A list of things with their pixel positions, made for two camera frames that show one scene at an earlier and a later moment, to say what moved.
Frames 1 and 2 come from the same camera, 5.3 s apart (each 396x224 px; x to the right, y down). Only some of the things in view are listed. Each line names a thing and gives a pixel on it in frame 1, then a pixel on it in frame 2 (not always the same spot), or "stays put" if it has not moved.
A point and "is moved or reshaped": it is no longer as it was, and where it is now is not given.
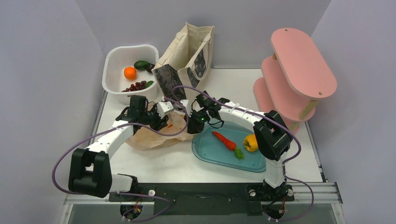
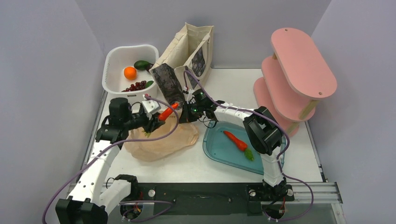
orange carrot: x=229 y=144 -> x=241 y=144
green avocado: x=141 y=65 stays put
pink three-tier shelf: x=293 y=78 stays put
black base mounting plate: x=161 y=198 stays put
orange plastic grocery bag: x=170 y=134 is moved or reshaped
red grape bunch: x=137 y=87 stays put
